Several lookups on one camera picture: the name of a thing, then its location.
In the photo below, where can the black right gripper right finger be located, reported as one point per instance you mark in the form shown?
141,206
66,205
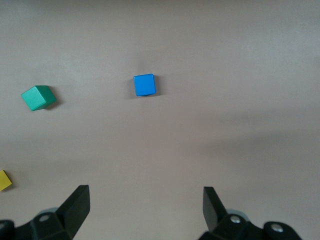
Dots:
215,215

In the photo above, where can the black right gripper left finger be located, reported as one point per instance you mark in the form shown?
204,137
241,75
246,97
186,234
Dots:
72,210

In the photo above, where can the yellow wooden block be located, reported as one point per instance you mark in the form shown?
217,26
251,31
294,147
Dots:
4,180

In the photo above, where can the green wooden block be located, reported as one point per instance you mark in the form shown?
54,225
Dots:
36,98

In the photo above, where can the blue wooden block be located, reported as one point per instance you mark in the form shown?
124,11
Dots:
144,85

